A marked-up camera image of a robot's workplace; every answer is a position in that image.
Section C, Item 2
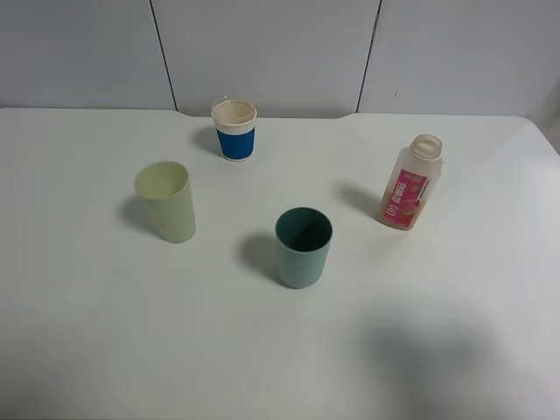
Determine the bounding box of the teal plastic cup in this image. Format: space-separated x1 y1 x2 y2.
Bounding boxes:
275 206 333 289

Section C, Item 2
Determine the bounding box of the pink label drink bottle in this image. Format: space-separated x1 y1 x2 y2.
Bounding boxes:
378 134 443 231

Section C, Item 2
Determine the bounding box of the blue sleeved paper cup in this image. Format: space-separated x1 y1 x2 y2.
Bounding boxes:
211 96 257 162

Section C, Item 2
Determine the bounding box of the light green plastic cup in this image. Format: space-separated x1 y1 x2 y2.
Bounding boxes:
134 161 196 244

